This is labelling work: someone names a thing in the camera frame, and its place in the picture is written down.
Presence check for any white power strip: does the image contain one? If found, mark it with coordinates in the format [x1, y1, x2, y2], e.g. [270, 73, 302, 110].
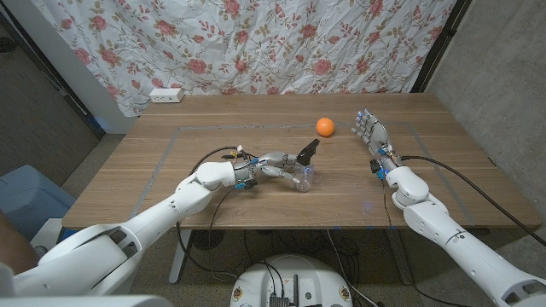
[148, 87, 185, 104]

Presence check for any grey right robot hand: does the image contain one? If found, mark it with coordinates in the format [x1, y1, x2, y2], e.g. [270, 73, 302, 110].
[351, 108, 401, 169]

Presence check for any white table leg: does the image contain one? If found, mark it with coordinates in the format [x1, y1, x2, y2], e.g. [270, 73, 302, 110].
[168, 229, 193, 285]

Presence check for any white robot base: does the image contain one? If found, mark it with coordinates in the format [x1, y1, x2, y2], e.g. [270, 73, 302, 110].
[229, 254, 354, 307]

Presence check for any thin black left wrist cable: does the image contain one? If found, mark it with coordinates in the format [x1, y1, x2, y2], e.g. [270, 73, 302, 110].
[207, 187, 236, 274]

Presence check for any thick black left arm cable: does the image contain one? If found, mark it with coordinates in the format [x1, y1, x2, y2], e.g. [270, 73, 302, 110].
[175, 146, 240, 281]

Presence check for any floral backdrop cloth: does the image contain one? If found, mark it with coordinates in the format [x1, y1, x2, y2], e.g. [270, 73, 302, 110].
[30, 0, 457, 117]

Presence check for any black backdrop frame pole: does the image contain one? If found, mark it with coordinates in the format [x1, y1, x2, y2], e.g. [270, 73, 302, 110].
[0, 12, 106, 140]
[410, 0, 473, 94]

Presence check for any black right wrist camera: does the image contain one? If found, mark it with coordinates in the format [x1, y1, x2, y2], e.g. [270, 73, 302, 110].
[369, 159, 387, 180]

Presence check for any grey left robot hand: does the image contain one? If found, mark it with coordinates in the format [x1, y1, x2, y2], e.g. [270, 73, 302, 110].
[233, 151, 309, 184]

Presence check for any white floor cable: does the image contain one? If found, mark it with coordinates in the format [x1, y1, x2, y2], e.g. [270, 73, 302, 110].
[326, 229, 379, 307]

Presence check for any clear spray bottle black top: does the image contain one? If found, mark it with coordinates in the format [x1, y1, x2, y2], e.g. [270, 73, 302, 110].
[293, 138, 321, 193]

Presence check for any blue plastic bin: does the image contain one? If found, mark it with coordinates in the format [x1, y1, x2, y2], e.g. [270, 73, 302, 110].
[0, 165, 78, 242]

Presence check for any orange fruit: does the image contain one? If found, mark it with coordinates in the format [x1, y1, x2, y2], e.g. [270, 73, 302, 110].
[316, 117, 336, 138]

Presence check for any grey table leg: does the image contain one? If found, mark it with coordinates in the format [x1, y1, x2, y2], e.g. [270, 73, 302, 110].
[386, 229, 415, 286]

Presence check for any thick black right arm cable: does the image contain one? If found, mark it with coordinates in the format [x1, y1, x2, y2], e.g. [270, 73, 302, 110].
[399, 154, 546, 248]

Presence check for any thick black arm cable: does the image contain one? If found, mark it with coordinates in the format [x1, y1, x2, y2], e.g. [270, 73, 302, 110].
[399, 154, 546, 248]
[175, 146, 240, 281]

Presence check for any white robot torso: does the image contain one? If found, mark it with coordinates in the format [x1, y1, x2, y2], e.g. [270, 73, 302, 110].
[0, 294, 174, 307]

